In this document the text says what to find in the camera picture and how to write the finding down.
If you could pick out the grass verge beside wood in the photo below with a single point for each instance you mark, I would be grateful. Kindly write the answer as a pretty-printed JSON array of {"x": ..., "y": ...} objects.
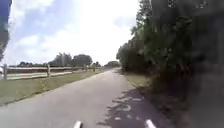
[{"x": 138, "y": 80}]

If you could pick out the distant trees behind fence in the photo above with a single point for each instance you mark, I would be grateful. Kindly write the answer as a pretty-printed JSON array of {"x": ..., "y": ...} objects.
[{"x": 71, "y": 60}]

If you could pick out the grey asphalt path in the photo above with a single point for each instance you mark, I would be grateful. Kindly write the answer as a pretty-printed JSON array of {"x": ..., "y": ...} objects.
[{"x": 83, "y": 100}]

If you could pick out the row of dense trees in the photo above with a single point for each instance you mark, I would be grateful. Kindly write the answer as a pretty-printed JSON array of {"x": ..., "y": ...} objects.
[{"x": 166, "y": 43}]

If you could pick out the robot's own part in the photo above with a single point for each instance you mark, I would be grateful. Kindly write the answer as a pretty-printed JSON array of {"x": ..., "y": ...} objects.
[
  {"x": 150, "y": 124},
  {"x": 77, "y": 124}
]

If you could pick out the grass verge beside fence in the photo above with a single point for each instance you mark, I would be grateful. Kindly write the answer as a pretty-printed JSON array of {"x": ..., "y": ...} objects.
[{"x": 30, "y": 86}]

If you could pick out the wooden rail fence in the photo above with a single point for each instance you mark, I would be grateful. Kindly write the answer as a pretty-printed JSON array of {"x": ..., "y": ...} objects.
[{"x": 26, "y": 71}]

